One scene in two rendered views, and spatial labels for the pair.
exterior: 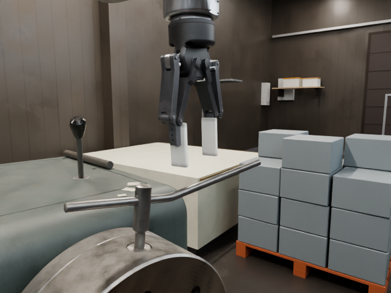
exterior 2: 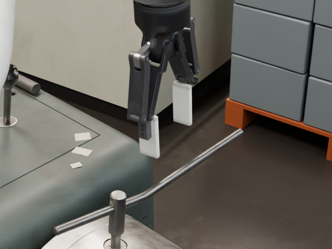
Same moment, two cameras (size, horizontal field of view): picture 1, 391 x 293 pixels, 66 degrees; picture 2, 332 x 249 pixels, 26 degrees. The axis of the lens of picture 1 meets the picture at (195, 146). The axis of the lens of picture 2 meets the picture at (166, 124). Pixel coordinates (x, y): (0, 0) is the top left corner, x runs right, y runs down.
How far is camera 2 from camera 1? 62 cm
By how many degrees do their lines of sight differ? 24
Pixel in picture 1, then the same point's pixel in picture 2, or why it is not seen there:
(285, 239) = (318, 101)
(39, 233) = (9, 230)
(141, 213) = (118, 220)
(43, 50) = not seen: outside the picture
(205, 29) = (178, 19)
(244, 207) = (243, 39)
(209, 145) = (182, 113)
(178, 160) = (148, 150)
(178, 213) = (143, 177)
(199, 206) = not seen: hidden behind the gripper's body
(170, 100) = (141, 103)
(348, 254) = not seen: outside the picture
